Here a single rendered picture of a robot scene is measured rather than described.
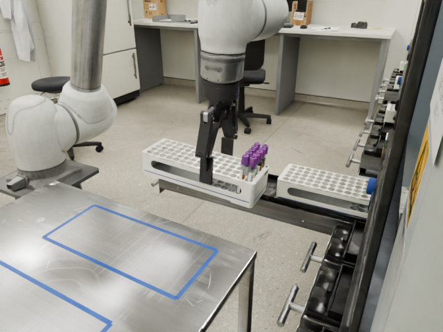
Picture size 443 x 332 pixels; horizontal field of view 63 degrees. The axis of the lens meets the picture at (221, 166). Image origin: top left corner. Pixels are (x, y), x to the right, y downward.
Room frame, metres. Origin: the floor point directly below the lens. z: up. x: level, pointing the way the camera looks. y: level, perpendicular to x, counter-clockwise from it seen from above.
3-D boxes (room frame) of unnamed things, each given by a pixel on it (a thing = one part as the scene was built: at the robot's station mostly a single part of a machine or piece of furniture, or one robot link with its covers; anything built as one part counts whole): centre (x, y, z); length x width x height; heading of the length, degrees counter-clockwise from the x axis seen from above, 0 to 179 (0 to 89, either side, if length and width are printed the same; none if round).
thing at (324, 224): (0.83, -0.13, 0.78); 0.73 x 0.14 x 0.09; 63
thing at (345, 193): (0.75, -0.29, 0.83); 0.30 x 0.10 x 0.06; 63
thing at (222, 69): (0.75, 0.00, 1.14); 0.09 x 0.09 x 0.06
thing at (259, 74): (3.53, -0.22, 0.52); 0.64 x 0.60 x 1.05; 173
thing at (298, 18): (4.21, -0.87, 1.02); 0.22 x 0.17 x 0.24; 153
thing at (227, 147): (0.80, -0.01, 0.93); 0.03 x 0.01 x 0.07; 64
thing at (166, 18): (4.61, 0.62, 0.93); 0.35 x 0.26 x 0.06; 157
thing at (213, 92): (0.75, 0.00, 1.07); 0.08 x 0.07 x 0.09; 154
